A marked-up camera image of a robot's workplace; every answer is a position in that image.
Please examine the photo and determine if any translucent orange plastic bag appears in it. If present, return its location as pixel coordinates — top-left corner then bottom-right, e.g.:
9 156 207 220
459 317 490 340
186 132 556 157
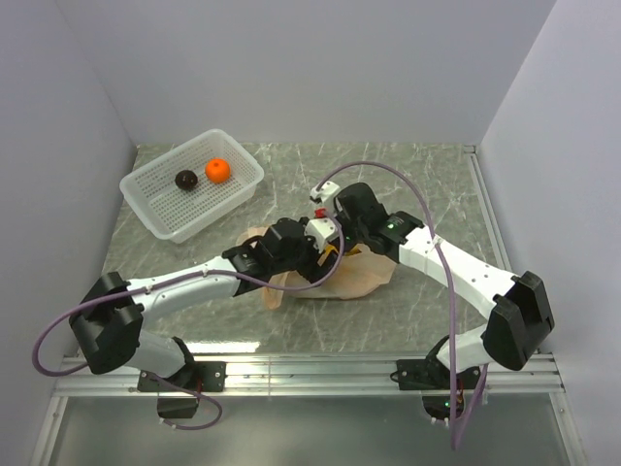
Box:
261 245 396 310

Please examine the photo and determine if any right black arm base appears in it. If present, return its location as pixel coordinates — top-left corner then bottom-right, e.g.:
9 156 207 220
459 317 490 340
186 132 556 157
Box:
389 358 451 423

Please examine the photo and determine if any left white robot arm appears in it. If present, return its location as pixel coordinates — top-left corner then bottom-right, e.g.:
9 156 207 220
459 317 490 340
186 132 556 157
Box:
69 218 335 390

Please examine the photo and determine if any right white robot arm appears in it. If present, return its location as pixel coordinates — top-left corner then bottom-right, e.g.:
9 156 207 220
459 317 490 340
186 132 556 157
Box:
334 183 555 388

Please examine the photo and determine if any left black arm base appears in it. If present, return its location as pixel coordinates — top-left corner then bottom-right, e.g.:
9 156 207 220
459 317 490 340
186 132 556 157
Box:
137 360 227 421

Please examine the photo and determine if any orange tangerine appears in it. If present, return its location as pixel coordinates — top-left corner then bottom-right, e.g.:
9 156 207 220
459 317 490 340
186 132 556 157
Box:
205 158 231 184

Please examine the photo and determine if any dark purple mangosteen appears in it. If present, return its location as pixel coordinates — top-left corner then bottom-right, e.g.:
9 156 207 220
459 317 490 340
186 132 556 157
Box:
175 170 199 191

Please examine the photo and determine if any white perforated plastic basket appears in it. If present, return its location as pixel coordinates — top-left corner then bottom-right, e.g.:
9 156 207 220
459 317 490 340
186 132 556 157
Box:
119 129 264 244

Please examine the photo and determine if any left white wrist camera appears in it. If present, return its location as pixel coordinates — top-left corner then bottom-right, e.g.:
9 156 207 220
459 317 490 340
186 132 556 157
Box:
305 208 341 252

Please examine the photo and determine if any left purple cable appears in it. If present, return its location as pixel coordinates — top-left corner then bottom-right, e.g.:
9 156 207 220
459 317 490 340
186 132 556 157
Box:
32 213 346 431

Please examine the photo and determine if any purple cable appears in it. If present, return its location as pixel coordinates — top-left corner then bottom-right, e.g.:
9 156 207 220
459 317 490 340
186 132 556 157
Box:
317 161 489 451
32 213 346 431

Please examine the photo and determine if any aluminium mounting rail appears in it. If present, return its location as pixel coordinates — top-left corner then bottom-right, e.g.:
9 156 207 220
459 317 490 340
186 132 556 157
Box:
33 352 588 465

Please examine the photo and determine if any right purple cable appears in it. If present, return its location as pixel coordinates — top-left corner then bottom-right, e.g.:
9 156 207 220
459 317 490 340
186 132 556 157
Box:
317 161 489 451

